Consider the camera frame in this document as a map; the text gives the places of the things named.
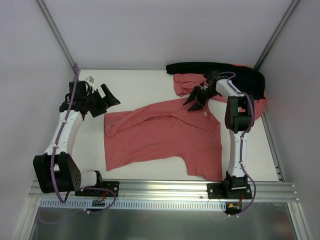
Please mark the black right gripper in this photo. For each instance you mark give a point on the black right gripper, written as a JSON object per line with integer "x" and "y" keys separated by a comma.
{"x": 203, "y": 92}

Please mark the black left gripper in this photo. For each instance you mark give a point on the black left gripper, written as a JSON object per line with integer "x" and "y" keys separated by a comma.
{"x": 99, "y": 102}

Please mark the pink t-shirt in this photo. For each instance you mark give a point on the pink t-shirt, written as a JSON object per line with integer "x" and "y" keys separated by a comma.
{"x": 163, "y": 130}
{"x": 190, "y": 83}

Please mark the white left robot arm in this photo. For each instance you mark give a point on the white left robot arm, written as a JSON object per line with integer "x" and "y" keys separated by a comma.
{"x": 55, "y": 169}

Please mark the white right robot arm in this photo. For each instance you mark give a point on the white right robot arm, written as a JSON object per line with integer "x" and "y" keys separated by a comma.
{"x": 239, "y": 119}

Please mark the black t-shirt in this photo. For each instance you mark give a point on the black t-shirt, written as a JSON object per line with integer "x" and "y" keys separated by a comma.
{"x": 225, "y": 75}

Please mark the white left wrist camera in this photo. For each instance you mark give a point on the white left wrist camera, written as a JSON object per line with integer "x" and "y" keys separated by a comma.
{"x": 90, "y": 81}

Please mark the left side aluminium rail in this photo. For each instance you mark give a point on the left side aluminium rail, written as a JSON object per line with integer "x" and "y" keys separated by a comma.
{"x": 68, "y": 125}

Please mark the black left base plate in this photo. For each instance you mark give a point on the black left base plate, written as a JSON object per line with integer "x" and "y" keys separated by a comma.
{"x": 107, "y": 188}

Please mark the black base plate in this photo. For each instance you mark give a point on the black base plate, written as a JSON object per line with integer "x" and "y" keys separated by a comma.
{"x": 107, "y": 188}
{"x": 219, "y": 191}

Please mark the right side aluminium rail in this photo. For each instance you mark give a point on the right side aluminium rail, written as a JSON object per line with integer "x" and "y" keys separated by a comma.
{"x": 273, "y": 148}

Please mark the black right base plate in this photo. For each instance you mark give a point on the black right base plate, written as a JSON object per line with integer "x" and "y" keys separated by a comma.
{"x": 219, "y": 191}

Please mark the white slotted cable duct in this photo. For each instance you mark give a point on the white slotted cable duct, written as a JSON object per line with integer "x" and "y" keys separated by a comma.
{"x": 135, "y": 204}

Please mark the left aluminium frame post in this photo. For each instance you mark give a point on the left aluminium frame post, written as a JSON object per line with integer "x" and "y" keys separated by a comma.
{"x": 55, "y": 31}

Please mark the aluminium frame post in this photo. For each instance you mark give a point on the aluminium frame post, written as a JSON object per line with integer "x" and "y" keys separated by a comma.
{"x": 276, "y": 33}
{"x": 55, "y": 31}

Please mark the right aluminium frame post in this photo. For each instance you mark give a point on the right aluminium frame post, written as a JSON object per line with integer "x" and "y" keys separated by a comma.
{"x": 276, "y": 33}

